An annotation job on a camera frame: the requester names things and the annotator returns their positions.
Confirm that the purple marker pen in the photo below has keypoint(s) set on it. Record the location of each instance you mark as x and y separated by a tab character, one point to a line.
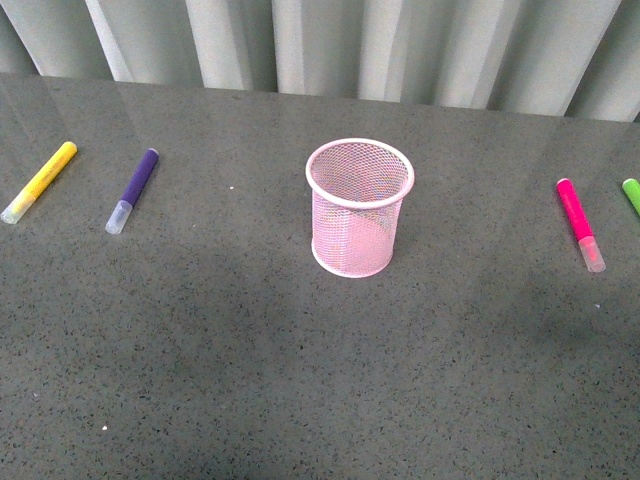
132	193

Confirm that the pink marker pen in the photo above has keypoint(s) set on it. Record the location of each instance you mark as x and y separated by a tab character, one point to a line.
580	226

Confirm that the pink mesh pen cup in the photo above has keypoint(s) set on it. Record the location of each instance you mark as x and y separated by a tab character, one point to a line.
358	186

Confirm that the yellow marker pen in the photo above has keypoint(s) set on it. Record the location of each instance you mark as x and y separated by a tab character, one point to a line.
38	183

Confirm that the grey pleated curtain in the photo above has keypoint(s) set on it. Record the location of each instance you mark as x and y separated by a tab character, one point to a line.
558	58

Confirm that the green marker pen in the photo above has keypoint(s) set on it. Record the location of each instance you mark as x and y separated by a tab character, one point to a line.
631	188

